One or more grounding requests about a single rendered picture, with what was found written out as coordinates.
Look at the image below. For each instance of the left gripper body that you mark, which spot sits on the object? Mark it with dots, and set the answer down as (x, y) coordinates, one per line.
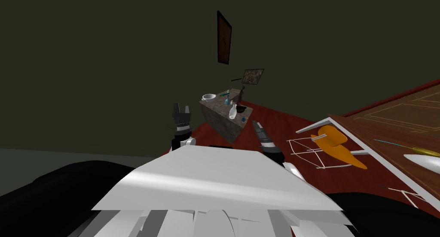
(181, 117)

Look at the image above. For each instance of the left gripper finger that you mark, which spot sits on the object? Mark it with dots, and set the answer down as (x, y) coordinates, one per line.
(176, 108)
(187, 110)

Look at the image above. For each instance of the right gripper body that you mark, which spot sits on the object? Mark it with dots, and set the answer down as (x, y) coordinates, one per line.
(258, 127)

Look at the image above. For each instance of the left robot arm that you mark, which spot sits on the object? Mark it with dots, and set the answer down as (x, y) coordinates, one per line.
(51, 202)

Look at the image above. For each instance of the grey stone sink counter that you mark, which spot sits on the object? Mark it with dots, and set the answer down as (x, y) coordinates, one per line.
(223, 122)

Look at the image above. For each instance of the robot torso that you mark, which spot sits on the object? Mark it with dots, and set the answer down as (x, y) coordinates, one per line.
(213, 182)

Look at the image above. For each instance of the orange chair with white legs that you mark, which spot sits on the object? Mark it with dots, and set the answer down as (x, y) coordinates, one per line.
(331, 139)

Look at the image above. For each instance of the brown wooden table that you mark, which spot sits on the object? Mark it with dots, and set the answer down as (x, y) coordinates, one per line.
(388, 127)

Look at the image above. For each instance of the brown speckled wall picture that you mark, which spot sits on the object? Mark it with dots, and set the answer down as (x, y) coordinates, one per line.
(252, 76)

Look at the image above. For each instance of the dark framed wall picture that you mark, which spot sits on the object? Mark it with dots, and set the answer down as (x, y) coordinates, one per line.
(224, 37)

